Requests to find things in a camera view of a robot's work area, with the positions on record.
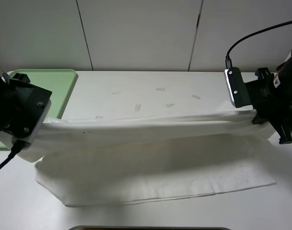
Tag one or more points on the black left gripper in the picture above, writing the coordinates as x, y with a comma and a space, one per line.
11, 106

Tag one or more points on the white short sleeve t-shirt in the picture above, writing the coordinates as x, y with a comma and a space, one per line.
145, 159

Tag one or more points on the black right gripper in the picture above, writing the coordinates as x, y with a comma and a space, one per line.
272, 99

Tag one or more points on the light green plastic tray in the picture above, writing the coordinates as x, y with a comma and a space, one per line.
59, 81

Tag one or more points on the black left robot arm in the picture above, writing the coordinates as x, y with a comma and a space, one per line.
25, 94

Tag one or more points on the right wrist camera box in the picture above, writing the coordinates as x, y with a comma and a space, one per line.
238, 89

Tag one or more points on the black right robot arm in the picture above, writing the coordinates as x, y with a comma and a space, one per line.
271, 97

